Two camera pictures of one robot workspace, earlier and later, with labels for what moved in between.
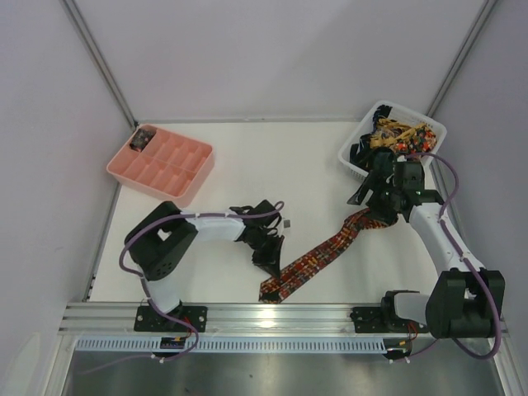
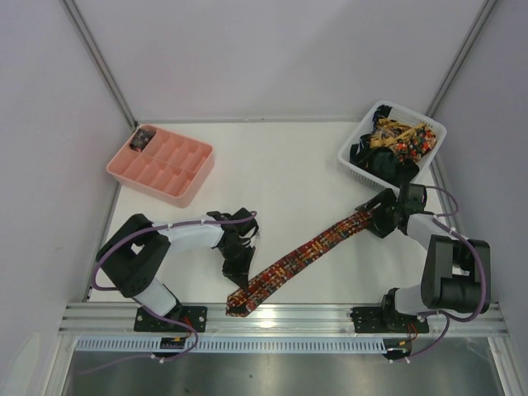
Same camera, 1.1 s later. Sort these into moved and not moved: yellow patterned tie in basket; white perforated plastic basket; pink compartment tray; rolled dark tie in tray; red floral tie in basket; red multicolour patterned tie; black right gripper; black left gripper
Moved: black right gripper; red multicolour patterned tie; black left gripper
Not moved: red floral tie in basket; white perforated plastic basket; pink compartment tray; yellow patterned tie in basket; rolled dark tie in tray
